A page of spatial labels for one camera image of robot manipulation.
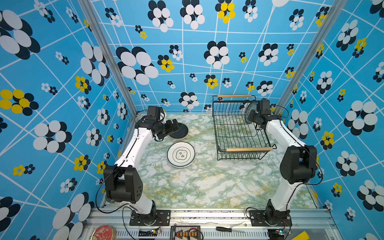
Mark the small circuit board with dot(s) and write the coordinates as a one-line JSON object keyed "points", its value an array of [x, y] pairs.
{"points": [[148, 233]]}

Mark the aluminium frame rail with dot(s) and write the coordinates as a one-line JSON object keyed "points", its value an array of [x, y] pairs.
{"points": [[318, 223]]}

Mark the right wooden rack handle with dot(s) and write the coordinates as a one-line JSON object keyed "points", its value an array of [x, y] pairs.
{"points": [[238, 150]]}

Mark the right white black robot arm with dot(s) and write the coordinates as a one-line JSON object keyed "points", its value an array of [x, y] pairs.
{"points": [[297, 167]]}

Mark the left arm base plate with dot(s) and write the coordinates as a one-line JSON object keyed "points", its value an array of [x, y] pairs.
{"points": [[154, 219]]}

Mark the black plate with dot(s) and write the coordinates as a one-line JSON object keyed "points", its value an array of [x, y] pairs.
{"points": [[180, 134]]}

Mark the black terminal block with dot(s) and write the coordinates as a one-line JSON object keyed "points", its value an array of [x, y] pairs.
{"points": [[186, 233]]}

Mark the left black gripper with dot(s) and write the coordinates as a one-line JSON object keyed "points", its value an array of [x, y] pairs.
{"points": [[171, 128]]}

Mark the black screwdriver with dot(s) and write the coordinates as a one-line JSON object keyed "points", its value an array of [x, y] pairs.
{"points": [[223, 229]]}

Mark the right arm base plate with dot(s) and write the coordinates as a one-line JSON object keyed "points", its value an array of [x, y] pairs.
{"points": [[269, 219]]}

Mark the white plate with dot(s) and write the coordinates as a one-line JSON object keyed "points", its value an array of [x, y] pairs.
{"points": [[181, 155]]}

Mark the black wire dish rack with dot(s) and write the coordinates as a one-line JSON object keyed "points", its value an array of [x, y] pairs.
{"points": [[231, 131]]}

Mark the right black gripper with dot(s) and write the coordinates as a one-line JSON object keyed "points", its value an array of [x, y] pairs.
{"points": [[252, 113]]}

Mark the yellow paper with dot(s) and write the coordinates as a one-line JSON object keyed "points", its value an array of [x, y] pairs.
{"points": [[302, 236]]}

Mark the red round tin lid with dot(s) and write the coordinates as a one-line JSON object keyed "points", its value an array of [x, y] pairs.
{"points": [[105, 232]]}

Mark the wooden rack handle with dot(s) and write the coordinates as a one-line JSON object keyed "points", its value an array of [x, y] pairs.
{"points": [[238, 150], [234, 96]]}

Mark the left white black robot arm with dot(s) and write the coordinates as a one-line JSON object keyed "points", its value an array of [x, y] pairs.
{"points": [[122, 181]]}

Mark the left wooden rack handle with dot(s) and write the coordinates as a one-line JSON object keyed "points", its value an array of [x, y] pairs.
{"points": [[234, 96]]}

